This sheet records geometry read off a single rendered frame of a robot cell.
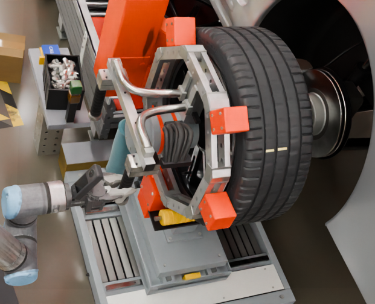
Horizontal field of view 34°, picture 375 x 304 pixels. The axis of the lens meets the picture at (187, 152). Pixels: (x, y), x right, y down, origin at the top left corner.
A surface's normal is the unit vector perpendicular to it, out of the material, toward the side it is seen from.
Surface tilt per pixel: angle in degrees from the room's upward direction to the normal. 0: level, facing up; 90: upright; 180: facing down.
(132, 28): 90
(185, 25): 45
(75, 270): 0
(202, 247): 0
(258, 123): 37
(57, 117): 0
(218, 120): 90
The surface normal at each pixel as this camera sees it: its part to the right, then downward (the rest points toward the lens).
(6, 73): 0.09, 0.78
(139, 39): 0.32, 0.79
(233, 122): 0.40, -0.05
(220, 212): 0.27, -0.62
